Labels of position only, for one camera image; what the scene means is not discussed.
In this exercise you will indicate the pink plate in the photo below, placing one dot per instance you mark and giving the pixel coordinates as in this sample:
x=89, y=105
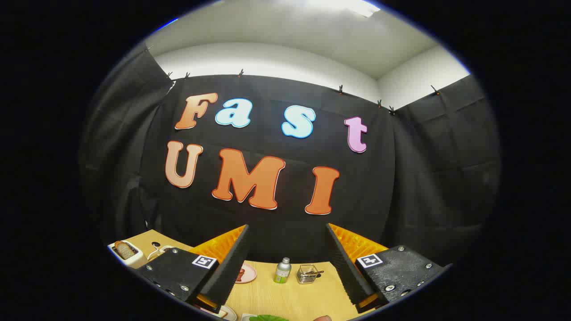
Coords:
x=250, y=273

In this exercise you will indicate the brown meat piece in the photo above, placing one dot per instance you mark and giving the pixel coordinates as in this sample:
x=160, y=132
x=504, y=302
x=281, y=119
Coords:
x=240, y=274

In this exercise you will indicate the green lettuce leaf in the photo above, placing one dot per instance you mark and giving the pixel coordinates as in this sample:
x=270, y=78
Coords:
x=267, y=318

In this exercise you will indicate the green metal bottle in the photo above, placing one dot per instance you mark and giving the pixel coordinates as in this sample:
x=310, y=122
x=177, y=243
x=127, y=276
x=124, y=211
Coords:
x=282, y=269

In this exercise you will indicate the cream toaster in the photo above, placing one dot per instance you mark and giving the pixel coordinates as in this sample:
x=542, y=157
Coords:
x=134, y=261

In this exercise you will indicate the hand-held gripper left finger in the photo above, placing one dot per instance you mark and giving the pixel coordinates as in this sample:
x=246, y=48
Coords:
x=232, y=267

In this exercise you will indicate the round white plate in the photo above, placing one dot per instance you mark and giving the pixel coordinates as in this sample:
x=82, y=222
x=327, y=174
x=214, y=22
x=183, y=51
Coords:
x=228, y=313

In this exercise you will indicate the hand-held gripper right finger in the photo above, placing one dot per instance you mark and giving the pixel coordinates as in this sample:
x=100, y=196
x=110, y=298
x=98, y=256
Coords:
x=345, y=267

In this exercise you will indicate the brown toast slice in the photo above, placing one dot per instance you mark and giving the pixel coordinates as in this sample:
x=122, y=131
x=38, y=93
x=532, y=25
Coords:
x=124, y=249

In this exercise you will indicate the row of black cloth clamps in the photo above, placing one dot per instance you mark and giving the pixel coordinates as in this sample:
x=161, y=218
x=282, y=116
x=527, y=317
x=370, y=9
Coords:
x=340, y=90

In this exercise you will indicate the ceiling light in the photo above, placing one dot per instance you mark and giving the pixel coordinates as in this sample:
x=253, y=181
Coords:
x=357, y=6

